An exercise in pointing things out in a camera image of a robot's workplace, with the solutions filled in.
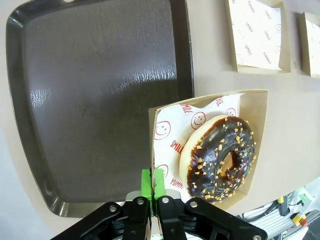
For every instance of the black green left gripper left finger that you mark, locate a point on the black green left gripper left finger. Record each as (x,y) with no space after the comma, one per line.
(135,217)

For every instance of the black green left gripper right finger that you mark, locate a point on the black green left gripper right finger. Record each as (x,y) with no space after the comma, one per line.
(175,220)

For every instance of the chocolate nut donut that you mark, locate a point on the chocolate nut donut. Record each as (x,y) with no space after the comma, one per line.
(212,140)

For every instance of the white printed liner paper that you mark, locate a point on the white printed liner paper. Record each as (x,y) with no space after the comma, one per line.
(315,50)
(172,117)
(255,37)

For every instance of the kraft paper box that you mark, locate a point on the kraft paper box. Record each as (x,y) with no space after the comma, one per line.
(285,50)
(303,50)
(252,105)

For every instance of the yellow emergency stop button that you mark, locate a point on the yellow emergency stop button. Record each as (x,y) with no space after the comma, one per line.
(298,219)

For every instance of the green terminal block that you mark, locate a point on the green terminal block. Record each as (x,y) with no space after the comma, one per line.
(304,198)

